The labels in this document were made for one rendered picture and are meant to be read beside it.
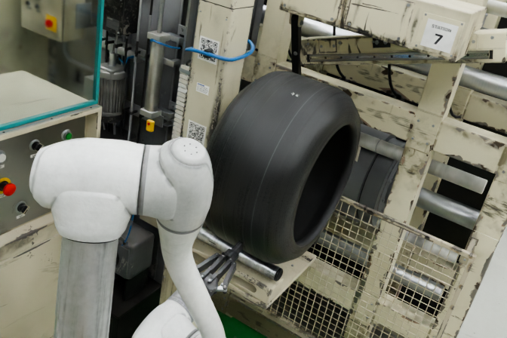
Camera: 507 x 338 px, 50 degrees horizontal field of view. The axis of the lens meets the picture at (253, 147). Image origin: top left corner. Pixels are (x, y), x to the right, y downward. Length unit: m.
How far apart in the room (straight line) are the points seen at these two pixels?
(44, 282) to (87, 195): 1.08
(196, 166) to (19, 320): 1.23
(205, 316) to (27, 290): 0.87
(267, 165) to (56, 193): 0.67
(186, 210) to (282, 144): 0.55
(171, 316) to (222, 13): 0.88
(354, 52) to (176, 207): 1.11
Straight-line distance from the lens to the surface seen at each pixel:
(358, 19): 1.79
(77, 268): 1.05
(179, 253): 1.16
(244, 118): 1.56
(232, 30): 1.72
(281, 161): 1.49
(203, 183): 0.99
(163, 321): 1.46
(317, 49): 2.01
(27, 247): 1.91
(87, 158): 0.99
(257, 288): 1.82
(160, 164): 0.98
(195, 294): 1.24
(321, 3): 1.83
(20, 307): 2.03
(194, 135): 1.86
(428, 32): 1.72
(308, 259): 2.08
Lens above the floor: 1.99
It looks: 25 degrees down
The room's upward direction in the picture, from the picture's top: 11 degrees clockwise
